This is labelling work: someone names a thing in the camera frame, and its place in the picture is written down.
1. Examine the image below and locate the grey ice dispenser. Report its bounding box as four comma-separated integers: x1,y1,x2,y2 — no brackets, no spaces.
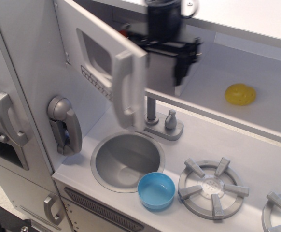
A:
0,132,29,171

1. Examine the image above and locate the grey oven vent panel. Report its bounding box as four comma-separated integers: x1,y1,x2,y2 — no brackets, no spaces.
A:
64,188,144,232

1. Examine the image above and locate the light blue plastic bowl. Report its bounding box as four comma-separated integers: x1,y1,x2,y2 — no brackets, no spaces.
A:
137,172,176,211

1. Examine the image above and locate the grey toy stove burner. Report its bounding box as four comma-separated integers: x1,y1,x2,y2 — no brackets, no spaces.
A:
178,157,250,220

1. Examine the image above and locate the orange item inside microwave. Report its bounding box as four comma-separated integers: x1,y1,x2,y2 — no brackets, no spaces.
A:
119,29,127,37

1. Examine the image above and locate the lower grey cabinet handle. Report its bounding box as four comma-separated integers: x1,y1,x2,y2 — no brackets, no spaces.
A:
43,193,65,226

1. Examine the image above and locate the grey toy microwave door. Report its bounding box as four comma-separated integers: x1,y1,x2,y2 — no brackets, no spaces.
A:
55,0,148,131

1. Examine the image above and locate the round metal toy sink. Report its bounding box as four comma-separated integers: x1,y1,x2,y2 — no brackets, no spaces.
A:
90,131,165,193

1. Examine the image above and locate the grey toy telephone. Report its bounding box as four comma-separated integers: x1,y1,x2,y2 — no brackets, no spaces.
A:
47,95,83,156

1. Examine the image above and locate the grey fridge door handle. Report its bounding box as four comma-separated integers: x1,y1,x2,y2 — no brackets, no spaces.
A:
0,92,29,147

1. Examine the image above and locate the yellow toy sponge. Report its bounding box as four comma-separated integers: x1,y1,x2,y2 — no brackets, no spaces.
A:
225,83,256,106

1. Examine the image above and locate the grey toy faucet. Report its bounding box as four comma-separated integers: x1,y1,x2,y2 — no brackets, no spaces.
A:
144,97,184,141

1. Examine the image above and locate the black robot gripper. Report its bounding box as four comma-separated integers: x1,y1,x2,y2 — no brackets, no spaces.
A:
125,0,201,86

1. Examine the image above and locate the grey toy fridge door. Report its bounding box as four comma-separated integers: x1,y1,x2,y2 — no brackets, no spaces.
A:
0,0,56,174

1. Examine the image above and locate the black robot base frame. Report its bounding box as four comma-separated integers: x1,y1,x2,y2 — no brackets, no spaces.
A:
0,206,37,232

